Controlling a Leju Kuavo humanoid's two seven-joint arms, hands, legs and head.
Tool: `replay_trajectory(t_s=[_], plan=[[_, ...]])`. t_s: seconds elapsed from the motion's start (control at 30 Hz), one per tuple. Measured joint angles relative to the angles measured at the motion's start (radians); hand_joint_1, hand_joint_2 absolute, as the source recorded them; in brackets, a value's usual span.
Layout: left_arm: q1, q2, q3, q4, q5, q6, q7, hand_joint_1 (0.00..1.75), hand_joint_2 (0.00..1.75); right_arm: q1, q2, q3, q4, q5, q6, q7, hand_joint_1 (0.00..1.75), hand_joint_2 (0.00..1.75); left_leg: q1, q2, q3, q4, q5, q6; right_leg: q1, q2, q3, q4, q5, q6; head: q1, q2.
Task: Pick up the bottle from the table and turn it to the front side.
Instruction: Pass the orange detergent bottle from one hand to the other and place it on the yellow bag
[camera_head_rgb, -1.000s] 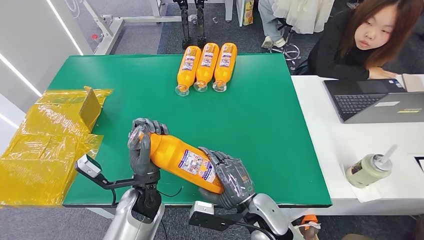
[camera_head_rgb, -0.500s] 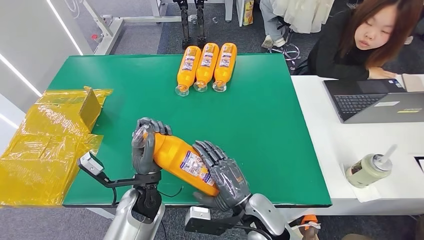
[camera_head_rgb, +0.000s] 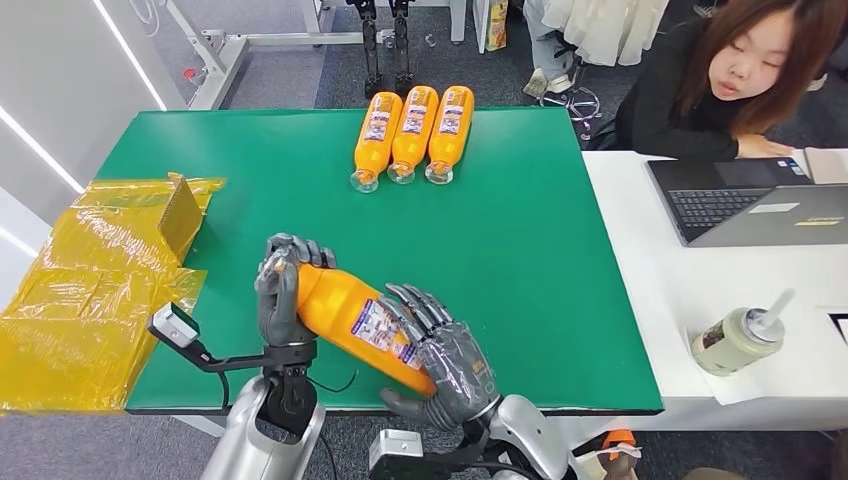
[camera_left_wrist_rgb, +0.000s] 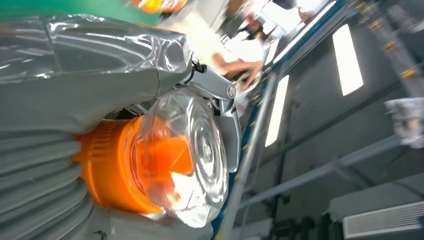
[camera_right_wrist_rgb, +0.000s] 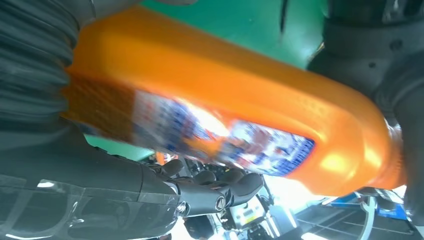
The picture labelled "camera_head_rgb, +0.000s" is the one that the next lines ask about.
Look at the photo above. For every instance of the pale cup with straw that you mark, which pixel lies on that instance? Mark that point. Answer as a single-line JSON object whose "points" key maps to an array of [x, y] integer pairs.
{"points": [[732, 341]]}

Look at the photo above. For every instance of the person in white garment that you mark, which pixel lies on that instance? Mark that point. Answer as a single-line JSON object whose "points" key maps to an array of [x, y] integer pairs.
{"points": [[596, 26]]}

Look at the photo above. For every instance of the green table mat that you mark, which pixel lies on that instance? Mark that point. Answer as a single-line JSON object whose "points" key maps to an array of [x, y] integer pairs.
{"points": [[530, 265]]}

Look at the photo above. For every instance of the yellow carton box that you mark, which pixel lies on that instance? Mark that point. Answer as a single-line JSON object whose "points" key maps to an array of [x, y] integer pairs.
{"points": [[497, 26]]}

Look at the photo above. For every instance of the person at laptop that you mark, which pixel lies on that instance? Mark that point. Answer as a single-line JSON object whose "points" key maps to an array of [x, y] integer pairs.
{"points": [[662, 112]]}

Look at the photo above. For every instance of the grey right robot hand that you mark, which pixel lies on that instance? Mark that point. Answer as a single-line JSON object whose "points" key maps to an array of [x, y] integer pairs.
{"points": [[457, 371]]}

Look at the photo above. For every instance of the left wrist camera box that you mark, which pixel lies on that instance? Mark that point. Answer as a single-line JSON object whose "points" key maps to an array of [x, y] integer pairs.
{"points": [[173, 326]]}

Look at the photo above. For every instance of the grey laptop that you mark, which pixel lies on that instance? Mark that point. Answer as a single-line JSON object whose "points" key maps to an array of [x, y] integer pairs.
{"points": [[715, 205]]}

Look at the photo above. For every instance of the small orange tool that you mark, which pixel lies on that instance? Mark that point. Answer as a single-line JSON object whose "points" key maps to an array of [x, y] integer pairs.
{"points": [[619, 439]]}

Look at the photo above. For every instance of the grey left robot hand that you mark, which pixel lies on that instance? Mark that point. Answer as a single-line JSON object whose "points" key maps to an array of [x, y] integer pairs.
{"points": [[278, 305]]}

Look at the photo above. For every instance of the yellow plastic bag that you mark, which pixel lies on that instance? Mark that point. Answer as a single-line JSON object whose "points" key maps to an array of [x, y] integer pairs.
{"points": [[86, 318]]}

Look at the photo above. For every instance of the brown corrugated card piece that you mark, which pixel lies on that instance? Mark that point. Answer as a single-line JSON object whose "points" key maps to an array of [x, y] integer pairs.
{"points": [[180, 222]]}

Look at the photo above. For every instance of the orange juice bottle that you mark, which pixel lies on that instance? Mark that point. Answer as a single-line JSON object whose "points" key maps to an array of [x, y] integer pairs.
{"points": [[338, 311], [376, 139], [450, 132], [412, 132]]}

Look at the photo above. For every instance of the metal chair base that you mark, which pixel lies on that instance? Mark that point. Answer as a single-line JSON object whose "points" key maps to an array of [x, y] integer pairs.
{"points": [[573, 102]]}

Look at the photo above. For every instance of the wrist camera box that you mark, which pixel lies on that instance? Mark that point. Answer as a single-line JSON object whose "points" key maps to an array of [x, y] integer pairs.
{"points": [[173, 326], [394, 450]]}

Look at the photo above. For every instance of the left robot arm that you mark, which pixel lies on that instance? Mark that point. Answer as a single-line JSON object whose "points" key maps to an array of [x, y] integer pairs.
{"points": [[245, 450]]}

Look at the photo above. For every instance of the black stand leg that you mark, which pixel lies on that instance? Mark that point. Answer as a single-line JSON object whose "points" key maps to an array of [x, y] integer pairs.
{"points": [[371, 60], [403, 53]]}

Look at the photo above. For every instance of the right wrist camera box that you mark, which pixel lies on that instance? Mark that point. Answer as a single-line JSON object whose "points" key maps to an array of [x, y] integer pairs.
{"points": [[394, 450]]}

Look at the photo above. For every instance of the white metal frame stand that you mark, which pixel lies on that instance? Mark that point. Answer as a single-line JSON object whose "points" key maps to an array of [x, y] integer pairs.
{"points": [[218, 73]]}

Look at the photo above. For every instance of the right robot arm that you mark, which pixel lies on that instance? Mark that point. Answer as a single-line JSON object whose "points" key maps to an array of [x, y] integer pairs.
{"points": [[530, 430]]}

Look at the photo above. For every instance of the beige notebook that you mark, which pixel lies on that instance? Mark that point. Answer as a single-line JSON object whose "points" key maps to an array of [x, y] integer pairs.
{"points": [[828, 166]]}

